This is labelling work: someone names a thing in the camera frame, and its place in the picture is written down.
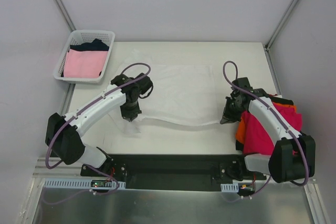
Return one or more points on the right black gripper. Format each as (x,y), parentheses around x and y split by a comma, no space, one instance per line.
(228,112)

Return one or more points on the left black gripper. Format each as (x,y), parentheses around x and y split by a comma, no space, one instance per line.
(130,114)

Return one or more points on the magenta t shirt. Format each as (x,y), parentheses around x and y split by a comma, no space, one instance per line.
(254,134)

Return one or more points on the white t shirt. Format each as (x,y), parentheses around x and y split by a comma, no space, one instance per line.
(182,94)

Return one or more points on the black t shirt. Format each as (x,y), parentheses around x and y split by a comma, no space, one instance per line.
(281,100)

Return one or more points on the white plastic laundry basket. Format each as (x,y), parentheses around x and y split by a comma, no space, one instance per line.
(78,37)

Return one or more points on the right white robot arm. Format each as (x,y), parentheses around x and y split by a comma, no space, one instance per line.
(293,157)

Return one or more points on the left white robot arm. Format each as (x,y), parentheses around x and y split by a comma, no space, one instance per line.
(64,132)

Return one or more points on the pink t shirt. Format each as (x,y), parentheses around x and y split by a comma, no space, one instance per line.
(84,64)

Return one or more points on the navy t shirt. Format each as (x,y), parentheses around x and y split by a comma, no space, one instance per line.
(95,45)

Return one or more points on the right white cable duct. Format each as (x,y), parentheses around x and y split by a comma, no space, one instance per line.
(230,188)

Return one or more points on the white cable duct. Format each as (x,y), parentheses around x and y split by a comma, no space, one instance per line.
(230,188)
(80,184)

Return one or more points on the aluminium rail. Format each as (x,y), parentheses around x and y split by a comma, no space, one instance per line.
(75,169)

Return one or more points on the left white cable duct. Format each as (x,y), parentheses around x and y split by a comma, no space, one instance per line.
(80,184)

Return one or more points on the right aluminium frame post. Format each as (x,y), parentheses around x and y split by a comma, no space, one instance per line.
(281,24)

